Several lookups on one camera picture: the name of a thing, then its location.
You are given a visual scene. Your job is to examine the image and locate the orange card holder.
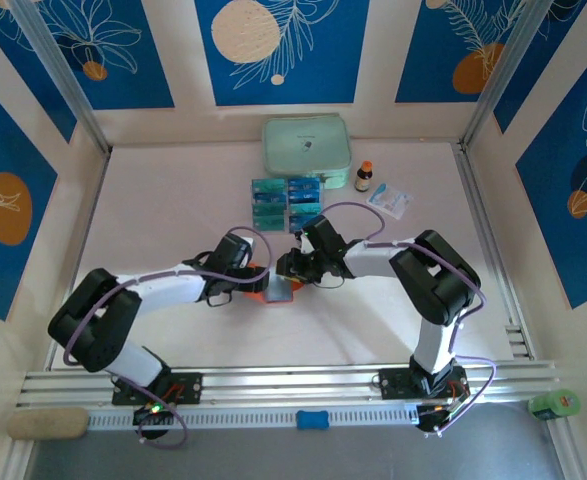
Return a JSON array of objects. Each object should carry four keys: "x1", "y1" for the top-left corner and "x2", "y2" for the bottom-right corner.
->
[{"x1": 242, "y1": 259, "x2": 304, "y2": 306}]

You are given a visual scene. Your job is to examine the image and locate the teal blue packets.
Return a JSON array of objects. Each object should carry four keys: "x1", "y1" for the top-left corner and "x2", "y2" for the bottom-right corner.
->
[{"x1": 250, "y1": 174, "x2": 324, "y2": 235}]

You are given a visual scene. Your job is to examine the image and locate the white blue sachet packet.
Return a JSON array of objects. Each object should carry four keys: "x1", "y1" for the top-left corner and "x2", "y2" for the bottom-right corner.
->
[{"x1": 365, "y1": 180, "x2": 415, "y2": 221}]

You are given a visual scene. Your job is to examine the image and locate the brown bottle orange cap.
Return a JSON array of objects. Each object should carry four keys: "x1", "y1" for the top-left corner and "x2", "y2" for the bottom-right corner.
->
[{"x1": 354, "y1": 159, "x2": 374, "y2": 194}]

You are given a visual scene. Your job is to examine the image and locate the mint green zip case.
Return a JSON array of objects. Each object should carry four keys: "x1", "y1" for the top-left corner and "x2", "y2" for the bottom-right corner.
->
[{"x1": 261, "y1": 115, "x2": 352, "y2": 192}]

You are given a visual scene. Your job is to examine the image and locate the blue bone-shaped clip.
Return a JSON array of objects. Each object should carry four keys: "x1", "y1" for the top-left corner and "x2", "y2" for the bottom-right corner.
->
[{"x1": 295, "y1": 409, "x2": 330, "y2": 431}]

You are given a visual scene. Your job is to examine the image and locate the black controller board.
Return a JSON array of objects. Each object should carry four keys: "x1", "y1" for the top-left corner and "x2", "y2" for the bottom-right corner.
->
[
  {"x1": 132, "y1": 403, "x2": 177, "y2": 427},
  {"x1": 416, "y1": 399, "x2": 467, "y2": 434}
]

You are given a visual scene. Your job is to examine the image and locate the blue panel with cream circle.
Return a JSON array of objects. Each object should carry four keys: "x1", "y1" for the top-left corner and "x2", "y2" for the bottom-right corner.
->
[{"x1": 195, "y1": 0, "x2": 370, "y2": 107}]

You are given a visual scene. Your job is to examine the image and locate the beige foam block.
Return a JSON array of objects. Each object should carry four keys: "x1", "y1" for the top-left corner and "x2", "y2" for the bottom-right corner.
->
[{"x1": 5, "y1": 406, "x2": 90, "y2": 441}]

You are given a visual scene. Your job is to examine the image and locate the green cylinder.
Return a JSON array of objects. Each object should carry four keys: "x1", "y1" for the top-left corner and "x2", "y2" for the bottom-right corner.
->
[{"x1": 527, "y1": 388, "x2": 580, "y2": 420}]

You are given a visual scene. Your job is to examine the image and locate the thin black right gripper cable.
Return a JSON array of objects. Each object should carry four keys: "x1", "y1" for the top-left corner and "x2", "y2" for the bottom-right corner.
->
[{"x1": 312, "y1": 272, "x2": 347, "y2": 290}]

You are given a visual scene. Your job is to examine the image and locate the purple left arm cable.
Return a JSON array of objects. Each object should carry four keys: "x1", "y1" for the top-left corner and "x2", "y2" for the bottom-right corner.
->
[{"x1": 62, "y1": 226, "x2": 276, "y2": 450}]

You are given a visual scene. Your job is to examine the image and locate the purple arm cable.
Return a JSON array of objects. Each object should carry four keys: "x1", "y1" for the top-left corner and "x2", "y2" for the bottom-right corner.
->
[
  {"x1": 62, "y1": 226, "x2": 276, "y2": 450},
  {"x1": 317, "y1": 201, "x2": 498, "y2": 439}
]

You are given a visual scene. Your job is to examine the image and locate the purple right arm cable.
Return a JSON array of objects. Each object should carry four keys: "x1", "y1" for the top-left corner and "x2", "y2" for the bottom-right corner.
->
[{"x1": 317, "y1": 201, "x2": 498, "y2": 439}]

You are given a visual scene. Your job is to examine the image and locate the aluminium mounting rail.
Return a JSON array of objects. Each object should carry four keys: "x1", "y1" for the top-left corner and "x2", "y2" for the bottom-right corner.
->
[{"x1": 16, "y1": 359, "x2": 560, "y2": 410}]

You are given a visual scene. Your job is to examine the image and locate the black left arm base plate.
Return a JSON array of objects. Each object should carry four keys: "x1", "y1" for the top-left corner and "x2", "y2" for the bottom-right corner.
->
[{"x1": 111, "y1": 370, "x2": 204, "y2": 406}]

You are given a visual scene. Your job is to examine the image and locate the grey slotted cable duct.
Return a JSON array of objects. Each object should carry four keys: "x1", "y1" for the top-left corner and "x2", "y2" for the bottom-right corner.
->
[{"x1": 86, "y1": 403, "x2": 420, "y2": 430}]

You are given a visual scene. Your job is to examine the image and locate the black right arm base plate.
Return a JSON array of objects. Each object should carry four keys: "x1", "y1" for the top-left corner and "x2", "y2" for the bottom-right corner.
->
[{"x1": 378, "y1": 366, "x2": 469, "y2": 401}]

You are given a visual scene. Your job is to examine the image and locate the aluminium side rail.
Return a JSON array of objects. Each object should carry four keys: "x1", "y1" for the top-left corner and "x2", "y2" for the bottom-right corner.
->
[{"x1": 452, "y1": 142, "x2": 533, "y2": 362}]

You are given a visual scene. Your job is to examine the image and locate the blue floral wall panel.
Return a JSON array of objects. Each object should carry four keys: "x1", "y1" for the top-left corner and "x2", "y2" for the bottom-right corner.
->
[
  {"x1": 492, "y1": 0, "x2": 587, "y2": 134},
  {"x1": 0, "y1": 72, "x2": 59, "y2": 321},
  {"x1": 395, "y1": 0, "x2": 542, "y2": 105},
  {"x1": 37, "y1": 0, "x2": 176, "y2": 111},
  {"x1": 515, "y1": 47, "x2": 587, "y2": 310},
  {"x1": 0, "y1": 7, "x2": 79, "y2": 145}
]

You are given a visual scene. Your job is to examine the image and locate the aluminium frame post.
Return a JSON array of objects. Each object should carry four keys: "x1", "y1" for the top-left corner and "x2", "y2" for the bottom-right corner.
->
[
  {"x1": 8, "y1": 0, "x2": 113, "y2": 156},
  {"x1": 458, "y1": 0, "x2": 559, "y2": 152}
]

